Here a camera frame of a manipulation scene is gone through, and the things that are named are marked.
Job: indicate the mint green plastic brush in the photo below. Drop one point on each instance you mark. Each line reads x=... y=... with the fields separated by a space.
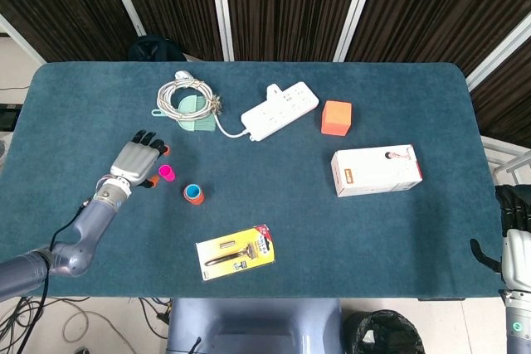
x=199 y=124

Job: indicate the white plug adapter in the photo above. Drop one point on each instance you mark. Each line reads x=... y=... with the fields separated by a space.
x=274 y=90

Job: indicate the white metal rack frame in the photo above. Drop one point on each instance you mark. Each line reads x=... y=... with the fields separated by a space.
x=493 y=146

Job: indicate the large orange plastic cup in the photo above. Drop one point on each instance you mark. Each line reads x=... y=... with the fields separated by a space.
x=198 y=200

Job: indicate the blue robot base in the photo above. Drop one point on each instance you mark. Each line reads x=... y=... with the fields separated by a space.
x=257 y=325

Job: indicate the teal felt table cover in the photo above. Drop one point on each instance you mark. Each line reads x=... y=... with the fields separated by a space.
x=290 y=213

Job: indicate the yellow razor blister pack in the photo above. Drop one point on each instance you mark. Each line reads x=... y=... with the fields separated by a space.
x=236 y=254

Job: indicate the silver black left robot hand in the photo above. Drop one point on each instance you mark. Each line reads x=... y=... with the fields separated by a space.
x=132 y=161

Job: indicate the light blue plastic cup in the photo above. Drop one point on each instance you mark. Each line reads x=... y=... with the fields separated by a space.
x=193 y=192

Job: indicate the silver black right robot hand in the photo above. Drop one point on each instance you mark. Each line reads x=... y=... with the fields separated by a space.
x=518 y=258

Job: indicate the pink plastic cup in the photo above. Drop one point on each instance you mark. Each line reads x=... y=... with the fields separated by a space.
x=167 y=173

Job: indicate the white power strip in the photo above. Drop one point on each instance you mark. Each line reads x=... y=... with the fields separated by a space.
x=282 y=111

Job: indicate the orange cube block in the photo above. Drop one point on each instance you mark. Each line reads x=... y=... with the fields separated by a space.
x=336 y=119

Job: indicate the black chair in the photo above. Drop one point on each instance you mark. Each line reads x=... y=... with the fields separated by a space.
x=155 y=49

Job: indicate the black electronic device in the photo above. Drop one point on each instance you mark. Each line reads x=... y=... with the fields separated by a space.
x=8 y=119

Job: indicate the white cardboard product box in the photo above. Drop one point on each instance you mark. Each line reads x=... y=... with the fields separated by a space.
x=377 y=171

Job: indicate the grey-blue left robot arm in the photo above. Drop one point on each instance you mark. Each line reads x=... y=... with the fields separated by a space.
x=83 y=242

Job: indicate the black trash bin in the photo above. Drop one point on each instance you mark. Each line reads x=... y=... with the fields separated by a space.
x=381 y=333

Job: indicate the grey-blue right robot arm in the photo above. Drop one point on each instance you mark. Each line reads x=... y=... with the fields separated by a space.
x=518 y=325

